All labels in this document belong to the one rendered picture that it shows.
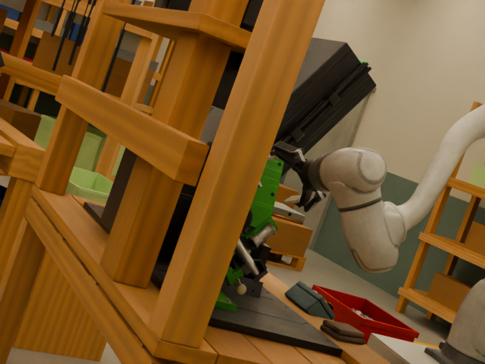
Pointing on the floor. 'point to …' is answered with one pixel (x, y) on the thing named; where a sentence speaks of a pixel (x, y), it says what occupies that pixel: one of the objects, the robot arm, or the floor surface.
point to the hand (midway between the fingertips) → (280, 178)
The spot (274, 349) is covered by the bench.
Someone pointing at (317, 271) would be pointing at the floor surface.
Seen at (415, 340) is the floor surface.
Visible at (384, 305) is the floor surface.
